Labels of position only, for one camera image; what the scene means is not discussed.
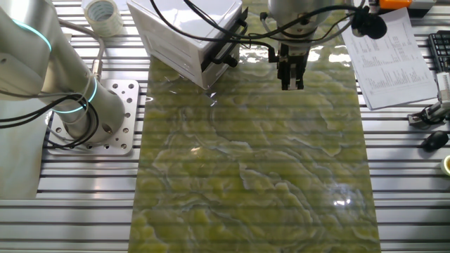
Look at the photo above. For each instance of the black keyboard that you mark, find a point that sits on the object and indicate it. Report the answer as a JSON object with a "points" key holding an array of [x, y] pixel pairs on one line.
{"points": [[441, 45]]}

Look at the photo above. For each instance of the white plastic drawer cabinet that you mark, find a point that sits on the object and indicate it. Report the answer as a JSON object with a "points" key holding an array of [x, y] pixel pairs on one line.
{"points": [[183, 21]]}

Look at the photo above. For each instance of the paper sheet with printed tables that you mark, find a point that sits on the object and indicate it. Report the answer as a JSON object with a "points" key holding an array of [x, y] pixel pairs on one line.
{"points": [[386, 70]]}

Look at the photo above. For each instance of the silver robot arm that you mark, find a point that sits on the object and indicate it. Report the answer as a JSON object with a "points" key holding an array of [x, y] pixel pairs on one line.
{"points": [[70, 70]]}

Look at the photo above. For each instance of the clear tape roll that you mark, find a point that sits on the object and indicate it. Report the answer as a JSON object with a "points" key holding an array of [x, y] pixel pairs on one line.
{"points": [[112, 24]]}

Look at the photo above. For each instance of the white plain drawer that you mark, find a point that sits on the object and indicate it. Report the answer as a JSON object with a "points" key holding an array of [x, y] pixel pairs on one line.
{"points": [[177, 64]]}

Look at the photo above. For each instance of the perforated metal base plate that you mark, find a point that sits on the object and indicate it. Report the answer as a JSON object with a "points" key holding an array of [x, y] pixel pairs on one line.
{"points": [[130, 105]]}

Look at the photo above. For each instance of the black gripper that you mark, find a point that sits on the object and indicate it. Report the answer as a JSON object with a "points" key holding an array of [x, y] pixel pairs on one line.
{"points": [[293, 56]]}

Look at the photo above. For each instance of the pale yellow roll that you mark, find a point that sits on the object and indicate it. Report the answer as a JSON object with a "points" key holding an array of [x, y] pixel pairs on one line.
{"points": [[446, 165]]}

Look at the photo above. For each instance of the green marble pattern mat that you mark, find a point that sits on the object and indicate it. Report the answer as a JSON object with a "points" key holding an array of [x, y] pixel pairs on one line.
{"points": [[246, 175]]}

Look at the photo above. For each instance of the orange block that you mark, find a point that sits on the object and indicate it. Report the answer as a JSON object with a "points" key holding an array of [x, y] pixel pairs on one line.
{"points": [[395, 3]]}

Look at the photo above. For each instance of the black computer mouse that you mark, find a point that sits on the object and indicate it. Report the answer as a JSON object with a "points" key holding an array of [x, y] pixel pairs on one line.
{"points": [[436, 140]]}

